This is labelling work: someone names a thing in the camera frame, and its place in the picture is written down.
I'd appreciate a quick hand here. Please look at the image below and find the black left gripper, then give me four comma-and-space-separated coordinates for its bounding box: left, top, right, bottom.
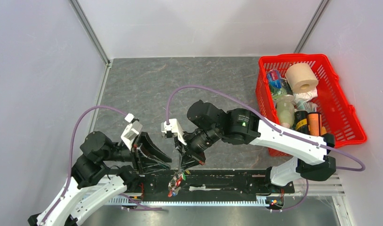
101, 130, 173, 173

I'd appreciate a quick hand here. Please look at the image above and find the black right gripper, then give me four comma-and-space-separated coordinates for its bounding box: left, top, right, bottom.
174, 126, 221, 172

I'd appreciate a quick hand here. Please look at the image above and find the red grey key organizer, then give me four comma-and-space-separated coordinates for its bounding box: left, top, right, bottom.
168, 170, 185, 197

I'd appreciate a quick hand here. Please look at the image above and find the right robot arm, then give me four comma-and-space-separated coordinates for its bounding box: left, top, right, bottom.
163, 100, 336, 193

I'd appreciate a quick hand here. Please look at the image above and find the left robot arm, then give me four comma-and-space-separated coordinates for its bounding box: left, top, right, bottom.
28, 131, 172, 226

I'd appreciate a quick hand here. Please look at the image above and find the translucent plastic bottle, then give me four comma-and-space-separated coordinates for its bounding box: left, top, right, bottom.
276, 95, 295, 129

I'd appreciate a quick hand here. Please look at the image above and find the blue snack packet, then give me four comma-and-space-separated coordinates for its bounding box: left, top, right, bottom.
266, 69, 282, 92

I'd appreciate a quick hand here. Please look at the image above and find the black can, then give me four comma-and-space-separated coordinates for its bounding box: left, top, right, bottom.
294, 110, 310, 135

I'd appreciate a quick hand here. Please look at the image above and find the orange can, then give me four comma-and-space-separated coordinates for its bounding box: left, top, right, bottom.
307, 112, 322, 137

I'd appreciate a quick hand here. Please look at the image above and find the white crumpled tissue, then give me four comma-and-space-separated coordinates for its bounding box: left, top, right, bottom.
294, 88, 318, 105

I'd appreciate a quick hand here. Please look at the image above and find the beige toilet paper roll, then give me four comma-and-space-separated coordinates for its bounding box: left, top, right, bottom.
285, 63, 319, 94

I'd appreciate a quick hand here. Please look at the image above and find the red plastic basket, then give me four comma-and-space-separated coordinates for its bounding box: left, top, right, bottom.
255, 53, 367, 148

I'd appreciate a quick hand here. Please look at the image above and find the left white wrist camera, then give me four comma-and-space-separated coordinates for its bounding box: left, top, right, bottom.
120, 113, 143, 150

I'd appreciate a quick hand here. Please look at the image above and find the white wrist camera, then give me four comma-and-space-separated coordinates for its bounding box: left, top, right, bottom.
161, 119, 187, 145
120, 113, 143, 150

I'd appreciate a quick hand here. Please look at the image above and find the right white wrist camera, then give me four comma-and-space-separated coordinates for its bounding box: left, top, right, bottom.
161, 119, 187, 145

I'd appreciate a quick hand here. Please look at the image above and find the white cable duct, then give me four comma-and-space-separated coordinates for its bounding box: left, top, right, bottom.
105, 195, 270, 208

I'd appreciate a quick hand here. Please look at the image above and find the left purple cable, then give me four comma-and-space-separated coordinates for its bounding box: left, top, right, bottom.
39, 105, 162, 226

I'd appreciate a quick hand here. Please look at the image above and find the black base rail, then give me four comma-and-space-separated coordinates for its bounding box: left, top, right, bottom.
125, 169, 295, 203

